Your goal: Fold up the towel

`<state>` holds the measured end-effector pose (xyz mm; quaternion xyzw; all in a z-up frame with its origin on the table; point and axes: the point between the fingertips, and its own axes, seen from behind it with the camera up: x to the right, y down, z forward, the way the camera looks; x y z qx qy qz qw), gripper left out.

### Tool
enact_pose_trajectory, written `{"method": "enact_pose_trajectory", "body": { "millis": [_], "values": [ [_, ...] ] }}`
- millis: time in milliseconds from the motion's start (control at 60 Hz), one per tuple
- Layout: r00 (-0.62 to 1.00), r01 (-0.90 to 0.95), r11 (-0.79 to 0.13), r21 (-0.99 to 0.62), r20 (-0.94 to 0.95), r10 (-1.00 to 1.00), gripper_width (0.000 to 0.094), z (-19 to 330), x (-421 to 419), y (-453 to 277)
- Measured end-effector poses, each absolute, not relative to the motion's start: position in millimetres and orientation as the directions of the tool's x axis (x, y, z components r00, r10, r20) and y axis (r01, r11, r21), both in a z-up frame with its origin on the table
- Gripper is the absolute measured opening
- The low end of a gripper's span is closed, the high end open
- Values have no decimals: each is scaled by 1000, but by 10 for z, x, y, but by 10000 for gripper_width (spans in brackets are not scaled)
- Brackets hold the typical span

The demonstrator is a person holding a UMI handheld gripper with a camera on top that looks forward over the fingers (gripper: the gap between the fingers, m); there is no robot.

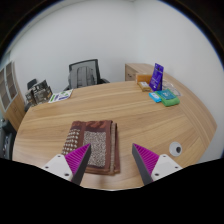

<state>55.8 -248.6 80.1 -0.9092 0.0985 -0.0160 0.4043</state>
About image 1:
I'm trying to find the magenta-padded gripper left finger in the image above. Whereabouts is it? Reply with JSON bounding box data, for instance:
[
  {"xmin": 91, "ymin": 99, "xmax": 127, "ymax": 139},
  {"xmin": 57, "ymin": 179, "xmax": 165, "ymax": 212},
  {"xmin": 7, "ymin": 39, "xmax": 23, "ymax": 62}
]
[{"xmin": 41, "ymin": 142, "xmax": 92, "ymax": 186}]

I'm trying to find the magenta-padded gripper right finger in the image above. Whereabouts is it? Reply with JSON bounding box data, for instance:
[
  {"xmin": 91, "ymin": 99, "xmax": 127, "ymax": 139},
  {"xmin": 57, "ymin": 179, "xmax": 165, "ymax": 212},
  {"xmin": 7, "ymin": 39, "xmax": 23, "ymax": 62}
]
[{"xmin": 131, "ymin": 142, "xmax": 184, "ymax": 186}]

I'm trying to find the brown patterned towel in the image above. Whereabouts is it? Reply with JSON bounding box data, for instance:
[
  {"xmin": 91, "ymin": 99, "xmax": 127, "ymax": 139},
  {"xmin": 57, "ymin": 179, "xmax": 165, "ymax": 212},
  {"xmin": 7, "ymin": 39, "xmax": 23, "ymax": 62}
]
[{"xmin": 60, "ymin": 119, "xmax": 121, "ymax": 176}]

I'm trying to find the small blue box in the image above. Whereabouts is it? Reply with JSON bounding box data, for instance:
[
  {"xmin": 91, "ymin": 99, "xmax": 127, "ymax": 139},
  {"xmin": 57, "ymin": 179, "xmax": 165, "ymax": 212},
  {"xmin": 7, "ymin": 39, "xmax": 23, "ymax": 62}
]
[{"xmin": 148, "ymin": 91, "xmax": 163, "ymax": 104}]

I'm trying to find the green box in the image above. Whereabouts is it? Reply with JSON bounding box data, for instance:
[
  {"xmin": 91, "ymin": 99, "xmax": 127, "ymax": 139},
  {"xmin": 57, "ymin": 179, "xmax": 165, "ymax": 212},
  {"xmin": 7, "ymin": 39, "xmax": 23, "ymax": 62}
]
[{"xmin": 156, "ymin": 88, "xmax": 181, "ymax": 108}]

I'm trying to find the white and green leaflet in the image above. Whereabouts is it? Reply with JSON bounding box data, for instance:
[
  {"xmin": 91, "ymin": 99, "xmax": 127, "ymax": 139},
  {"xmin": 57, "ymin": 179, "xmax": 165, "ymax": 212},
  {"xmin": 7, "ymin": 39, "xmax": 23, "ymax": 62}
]
[{"xmin": 48, "ymin": 88, "xmax": 74, "ymax": 104}]

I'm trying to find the small tan box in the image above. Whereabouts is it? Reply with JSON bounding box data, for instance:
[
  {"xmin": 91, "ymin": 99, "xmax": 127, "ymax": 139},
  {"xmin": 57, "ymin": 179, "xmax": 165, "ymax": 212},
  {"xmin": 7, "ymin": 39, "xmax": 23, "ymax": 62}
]
[{"xmin": 137, "ymin": 81, "xmax": 153, "ymax": 93}]

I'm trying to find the black padded office chair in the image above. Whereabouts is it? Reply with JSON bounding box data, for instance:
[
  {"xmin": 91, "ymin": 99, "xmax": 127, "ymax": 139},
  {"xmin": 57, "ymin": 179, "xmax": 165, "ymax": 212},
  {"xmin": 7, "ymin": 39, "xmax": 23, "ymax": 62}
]
[{"xmin": 0, "ymin": 118, "xmax": 18, "ymax": 161}]

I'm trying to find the large dark printed carton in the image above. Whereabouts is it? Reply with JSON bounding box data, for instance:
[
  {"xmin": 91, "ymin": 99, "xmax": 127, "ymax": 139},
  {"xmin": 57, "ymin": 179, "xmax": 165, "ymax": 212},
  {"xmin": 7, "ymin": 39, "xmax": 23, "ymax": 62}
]
[{"xmin": 31, "ymin": 79, "xmax": 54, "ymax": 104}]

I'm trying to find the small dark printed carton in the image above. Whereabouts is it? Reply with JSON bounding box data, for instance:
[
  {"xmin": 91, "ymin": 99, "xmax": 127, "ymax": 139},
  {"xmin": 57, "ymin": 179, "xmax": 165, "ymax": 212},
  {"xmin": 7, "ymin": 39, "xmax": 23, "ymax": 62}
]
[{"xmin": 25, "ymin": 89, "xmax": 37, "ymax": 106}]

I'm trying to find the wooden cabinet with glass doors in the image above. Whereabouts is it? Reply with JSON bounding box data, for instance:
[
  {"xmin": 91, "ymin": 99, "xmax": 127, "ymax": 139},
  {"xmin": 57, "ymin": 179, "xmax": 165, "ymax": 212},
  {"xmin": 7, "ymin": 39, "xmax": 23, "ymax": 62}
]
[{"xmin": 0, "ymin": 60, "xmax": 27, "ymax": 132}]

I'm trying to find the orange box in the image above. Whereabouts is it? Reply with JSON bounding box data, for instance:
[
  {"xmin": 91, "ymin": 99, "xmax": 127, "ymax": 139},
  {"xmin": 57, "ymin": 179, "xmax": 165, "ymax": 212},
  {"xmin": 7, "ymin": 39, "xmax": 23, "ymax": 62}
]
[{"xmin": 135, "ymin": 73, "xmax": 154, "ymax": 84}]

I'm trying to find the grey backpack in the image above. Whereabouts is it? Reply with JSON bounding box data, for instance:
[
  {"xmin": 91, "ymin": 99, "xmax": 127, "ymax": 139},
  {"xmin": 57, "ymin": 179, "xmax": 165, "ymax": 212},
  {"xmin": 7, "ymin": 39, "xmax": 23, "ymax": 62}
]
[{"xmin": 68, "ymin": 65, "xmax": 98, "ymax": 89}]

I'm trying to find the purple standing package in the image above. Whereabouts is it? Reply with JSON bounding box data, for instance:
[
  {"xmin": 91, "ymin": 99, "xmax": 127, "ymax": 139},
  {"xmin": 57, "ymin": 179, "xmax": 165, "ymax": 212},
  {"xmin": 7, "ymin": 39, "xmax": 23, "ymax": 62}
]
[{"xmin": 148, "ymin": 62, "xmax": 165, "ymax": 93}]

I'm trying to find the small black chair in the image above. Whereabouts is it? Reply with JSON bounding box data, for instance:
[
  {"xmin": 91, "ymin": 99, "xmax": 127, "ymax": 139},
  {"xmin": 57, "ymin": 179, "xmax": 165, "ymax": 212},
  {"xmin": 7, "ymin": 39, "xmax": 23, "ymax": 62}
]
[{"xmin": 23, "ymin": 78, "xmax": 39, "ymax": 101}]

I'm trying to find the low wooden sideboard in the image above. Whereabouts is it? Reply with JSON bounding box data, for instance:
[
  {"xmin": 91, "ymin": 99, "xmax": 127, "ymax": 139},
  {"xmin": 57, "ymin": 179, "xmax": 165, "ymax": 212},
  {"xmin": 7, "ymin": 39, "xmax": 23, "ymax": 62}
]
[{"xmin": 124, "ymin": 62, "xmax": 158, "ymax": 83}]

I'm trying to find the black mesh office chair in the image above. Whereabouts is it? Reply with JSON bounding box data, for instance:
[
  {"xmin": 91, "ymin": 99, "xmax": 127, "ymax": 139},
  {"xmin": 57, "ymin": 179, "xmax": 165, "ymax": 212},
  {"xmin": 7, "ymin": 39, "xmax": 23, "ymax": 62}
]
[{"xmin": 63, "ymin": 58, "xmax": 111, "ymax": 92}]

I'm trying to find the round grey cable grommet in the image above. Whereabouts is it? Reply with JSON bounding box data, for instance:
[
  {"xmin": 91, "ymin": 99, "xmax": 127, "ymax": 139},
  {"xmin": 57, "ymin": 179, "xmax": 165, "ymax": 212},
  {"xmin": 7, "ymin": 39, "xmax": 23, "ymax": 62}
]
[{"xmin": 168, "ymin": 141, "xmax": 183, "ymax": 157}]

